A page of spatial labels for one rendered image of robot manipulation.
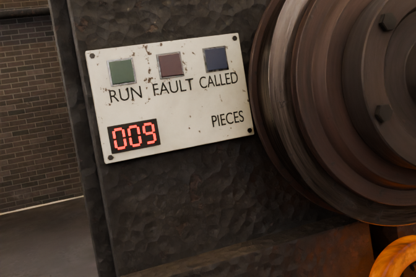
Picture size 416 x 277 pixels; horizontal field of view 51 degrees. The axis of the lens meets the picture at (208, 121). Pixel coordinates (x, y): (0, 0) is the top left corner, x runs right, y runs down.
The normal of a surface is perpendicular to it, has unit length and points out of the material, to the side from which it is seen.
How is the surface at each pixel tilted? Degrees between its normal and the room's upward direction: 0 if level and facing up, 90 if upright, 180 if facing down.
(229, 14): 90
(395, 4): 90
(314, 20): 90
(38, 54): 90
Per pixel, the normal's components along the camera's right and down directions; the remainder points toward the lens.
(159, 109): 0.31, 0.00
